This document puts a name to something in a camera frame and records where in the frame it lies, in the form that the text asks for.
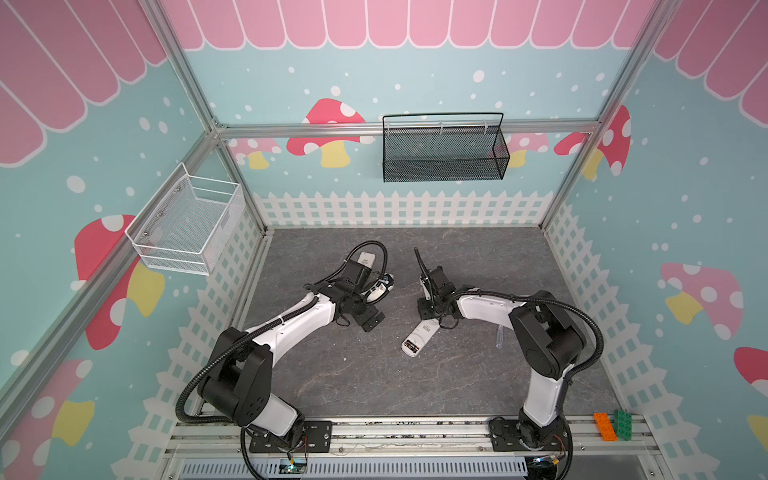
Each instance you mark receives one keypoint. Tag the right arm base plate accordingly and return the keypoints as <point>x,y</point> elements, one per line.
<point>514,435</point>

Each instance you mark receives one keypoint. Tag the aluminium front rail frame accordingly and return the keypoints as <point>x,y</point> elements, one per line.
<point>414,447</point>

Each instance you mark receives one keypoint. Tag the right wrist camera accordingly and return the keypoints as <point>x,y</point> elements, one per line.
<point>426,287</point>

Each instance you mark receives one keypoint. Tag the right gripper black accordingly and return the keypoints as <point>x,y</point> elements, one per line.
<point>434,285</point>

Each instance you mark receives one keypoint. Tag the small screwdriver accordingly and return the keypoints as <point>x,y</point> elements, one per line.
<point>500,337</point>

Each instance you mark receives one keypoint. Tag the white wire wall basket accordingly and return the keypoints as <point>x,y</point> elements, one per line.
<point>187,224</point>

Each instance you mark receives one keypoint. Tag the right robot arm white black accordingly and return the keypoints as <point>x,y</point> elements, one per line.
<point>557,341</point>

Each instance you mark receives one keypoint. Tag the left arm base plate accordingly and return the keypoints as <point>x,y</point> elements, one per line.
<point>308,436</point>

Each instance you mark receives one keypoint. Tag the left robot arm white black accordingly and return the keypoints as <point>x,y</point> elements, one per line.
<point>235,386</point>

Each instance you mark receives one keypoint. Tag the green toy brick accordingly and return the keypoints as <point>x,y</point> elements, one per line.
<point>623,425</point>

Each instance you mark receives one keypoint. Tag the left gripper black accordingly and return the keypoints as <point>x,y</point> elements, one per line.
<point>363,318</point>

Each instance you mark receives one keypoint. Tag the white remote control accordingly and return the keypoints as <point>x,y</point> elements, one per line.
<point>366,259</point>
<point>419,337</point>

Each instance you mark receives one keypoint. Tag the orange toy brick right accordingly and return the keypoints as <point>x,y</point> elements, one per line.
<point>605,428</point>

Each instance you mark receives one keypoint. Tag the black mesh wall basket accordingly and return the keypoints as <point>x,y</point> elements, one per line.
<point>441,147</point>

